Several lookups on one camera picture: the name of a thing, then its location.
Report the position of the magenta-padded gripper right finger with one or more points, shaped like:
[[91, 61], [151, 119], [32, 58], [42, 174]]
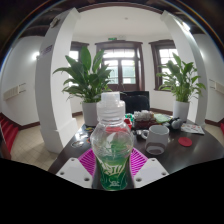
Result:
[[150, 171]]

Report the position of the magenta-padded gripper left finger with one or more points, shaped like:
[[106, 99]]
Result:
[[75, 170]]

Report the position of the clear green-labelled drink bottle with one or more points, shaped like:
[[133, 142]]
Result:
[[111, 143]]

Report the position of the white mug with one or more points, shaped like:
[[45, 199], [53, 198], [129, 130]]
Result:
[[157, 140]]

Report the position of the flat round red coaster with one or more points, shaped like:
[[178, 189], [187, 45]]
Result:
[[185, 141]]

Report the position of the dark grey round gadget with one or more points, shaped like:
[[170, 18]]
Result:
[[175, 123]]

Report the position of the flat green book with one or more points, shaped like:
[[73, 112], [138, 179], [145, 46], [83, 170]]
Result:
[[162, 118]]

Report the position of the white printed paper sheet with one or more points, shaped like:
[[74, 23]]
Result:
[[192, 128]]

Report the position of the black chair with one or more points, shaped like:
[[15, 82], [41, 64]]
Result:
[[136, 101]]

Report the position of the potted plant in white pot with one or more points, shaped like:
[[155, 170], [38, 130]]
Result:
[[181, 81], [88, 80]]

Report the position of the brown wooden glazed door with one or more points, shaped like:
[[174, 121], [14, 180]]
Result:
[[123, 66]]

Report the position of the brown-framed window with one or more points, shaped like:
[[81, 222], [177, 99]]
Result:
[[165, 55], [75, 53]]

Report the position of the green exit sign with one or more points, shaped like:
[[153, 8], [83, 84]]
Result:
[[112, 38]]

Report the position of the white wall-mounted box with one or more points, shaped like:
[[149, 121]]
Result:
[[218, 87], [14, 92]]

